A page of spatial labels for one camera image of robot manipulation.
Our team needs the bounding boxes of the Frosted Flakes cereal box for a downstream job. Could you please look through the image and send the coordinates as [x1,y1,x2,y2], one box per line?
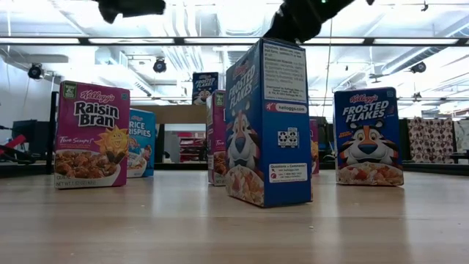
[224,37,314,208]
[333,87,405,187]
[191,71,220,106]

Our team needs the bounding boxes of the Rice Krispies cereal box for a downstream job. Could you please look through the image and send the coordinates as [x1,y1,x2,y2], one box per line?
[126,108,158,179]

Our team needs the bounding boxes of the wooden shelf board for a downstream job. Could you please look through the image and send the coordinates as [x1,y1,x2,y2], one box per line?
[130,105,208,125]

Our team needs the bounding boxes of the black shelf leg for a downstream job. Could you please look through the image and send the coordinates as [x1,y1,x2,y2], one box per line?
[153,123,166,164]

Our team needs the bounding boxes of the red storage shelving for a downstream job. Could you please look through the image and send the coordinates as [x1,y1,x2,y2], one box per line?
[178,131,207,163]

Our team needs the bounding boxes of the black monitor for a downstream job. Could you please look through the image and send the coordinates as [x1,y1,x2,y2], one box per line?
[12,120,51,157]

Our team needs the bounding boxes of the red bar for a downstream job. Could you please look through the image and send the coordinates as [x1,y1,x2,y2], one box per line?
[0,133,27,157]

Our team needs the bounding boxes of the black aluminium table frame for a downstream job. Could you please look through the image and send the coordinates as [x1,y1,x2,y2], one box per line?
[0,161,469,180]

